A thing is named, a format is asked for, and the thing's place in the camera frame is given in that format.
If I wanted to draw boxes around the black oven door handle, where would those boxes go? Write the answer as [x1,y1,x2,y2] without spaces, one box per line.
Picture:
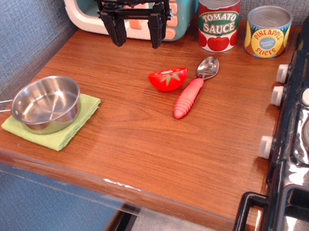
[233,192,269,231]

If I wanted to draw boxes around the white stove knob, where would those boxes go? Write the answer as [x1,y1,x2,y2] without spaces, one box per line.
[276,64,289,84]
[259,135,273,159]
[271,86,284,106]

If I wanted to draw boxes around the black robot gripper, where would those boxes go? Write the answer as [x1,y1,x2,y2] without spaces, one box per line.
[95,0,173,49]

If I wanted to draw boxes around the tomato sauce can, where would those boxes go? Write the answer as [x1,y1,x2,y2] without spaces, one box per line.
[198,0,241,53]

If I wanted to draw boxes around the small stainless steel pot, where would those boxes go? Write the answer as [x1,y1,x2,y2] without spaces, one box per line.
[4,75,81,135]

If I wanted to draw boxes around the green folded cloth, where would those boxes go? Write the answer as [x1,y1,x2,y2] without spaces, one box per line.
[1,94,101,152]

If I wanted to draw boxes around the red toy tomato half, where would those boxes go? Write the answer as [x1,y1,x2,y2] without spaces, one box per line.
[148,66,188,92]

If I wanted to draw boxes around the pineapple slices can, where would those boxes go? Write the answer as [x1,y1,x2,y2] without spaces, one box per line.
[244,5,293,59]

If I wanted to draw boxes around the spoon with pink handle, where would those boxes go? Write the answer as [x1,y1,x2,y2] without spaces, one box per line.
[173,57,220,119]

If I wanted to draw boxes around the black toy stove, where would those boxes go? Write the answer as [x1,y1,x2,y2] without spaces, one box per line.
[206,11,309,231]

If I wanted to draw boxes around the teal toy microwave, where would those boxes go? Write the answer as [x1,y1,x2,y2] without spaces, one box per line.
[63,0,199,42]

